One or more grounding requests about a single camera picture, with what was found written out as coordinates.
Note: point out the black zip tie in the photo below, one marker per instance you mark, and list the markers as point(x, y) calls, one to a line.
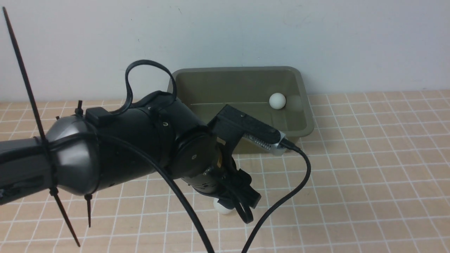
point(38, 126)

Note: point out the white ping-pong ball small speck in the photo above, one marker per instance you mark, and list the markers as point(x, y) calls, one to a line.
point(220, 208)

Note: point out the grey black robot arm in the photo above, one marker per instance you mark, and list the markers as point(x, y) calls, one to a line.
point(86, 153)

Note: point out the olive green plastic bin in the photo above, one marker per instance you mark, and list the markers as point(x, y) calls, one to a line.
point(207, 90)

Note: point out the white ping-pong ball with logo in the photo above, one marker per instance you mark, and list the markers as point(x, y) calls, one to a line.
point(277, 101)

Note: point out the beige checkered tablecloth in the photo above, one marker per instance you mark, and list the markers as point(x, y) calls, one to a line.
point(380, 183)

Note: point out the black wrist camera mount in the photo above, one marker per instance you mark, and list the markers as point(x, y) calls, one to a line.
point(231, 125)

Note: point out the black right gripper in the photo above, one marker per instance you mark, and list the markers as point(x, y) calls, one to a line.
point(186, 148)

